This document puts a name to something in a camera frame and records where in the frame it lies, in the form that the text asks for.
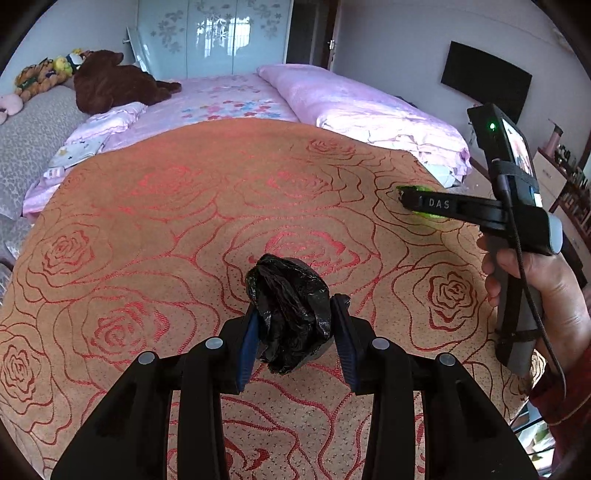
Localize black plastic bag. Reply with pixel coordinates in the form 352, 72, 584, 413
246, 254, 332, 375

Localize bright green wrapper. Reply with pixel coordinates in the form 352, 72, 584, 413
397, 185, 459, 219

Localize person's right hand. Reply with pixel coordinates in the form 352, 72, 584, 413
477, 236, 590, 373

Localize white tall cabinet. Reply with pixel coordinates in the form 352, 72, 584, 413
532, 149, 567, 211

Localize dressing table with cosmetics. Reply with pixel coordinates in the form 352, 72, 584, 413
553, 133, 591, 259

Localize pink thermos bottle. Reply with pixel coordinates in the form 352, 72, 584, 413
543, 120, 564, 158

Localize pink folded quilt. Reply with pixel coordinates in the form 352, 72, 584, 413
257, 64, 472, 188

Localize pink floral bed sheet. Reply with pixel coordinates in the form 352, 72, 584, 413
23, 74, 297, 217

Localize white booklet on bed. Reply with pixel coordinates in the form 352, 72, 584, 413
48, 136, 106, 169

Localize pink small pillow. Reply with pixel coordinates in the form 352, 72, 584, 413
65, 102, 147, 145

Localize dark wooden door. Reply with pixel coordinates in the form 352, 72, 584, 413
286, 0, 339, 69

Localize grey patterned headboard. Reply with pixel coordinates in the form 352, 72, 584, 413
1, 86, 88, 268

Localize brown teddy bear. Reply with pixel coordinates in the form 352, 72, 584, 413
73, 50, 182, 115

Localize glass sliding wardrobe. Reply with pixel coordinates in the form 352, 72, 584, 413
127, 0, 293, 80

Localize pink plush toy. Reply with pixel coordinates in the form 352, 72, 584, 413
0, 93, 23, 124

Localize brown yellow plush toys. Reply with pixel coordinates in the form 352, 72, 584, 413
14, 49, 90, 102

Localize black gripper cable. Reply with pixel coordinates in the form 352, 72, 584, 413
496, 174, 568, 402

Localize black wall television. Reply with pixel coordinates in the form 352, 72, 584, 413
441, 41, 533, 123

